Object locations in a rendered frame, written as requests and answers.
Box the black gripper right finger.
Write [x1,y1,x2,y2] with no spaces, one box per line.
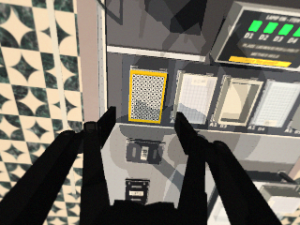
[174,112,283,225]

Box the beige one-well reservoir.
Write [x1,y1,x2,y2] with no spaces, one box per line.
[213,77,263,126]

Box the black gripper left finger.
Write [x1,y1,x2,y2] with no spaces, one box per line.
[0,106,116,225]

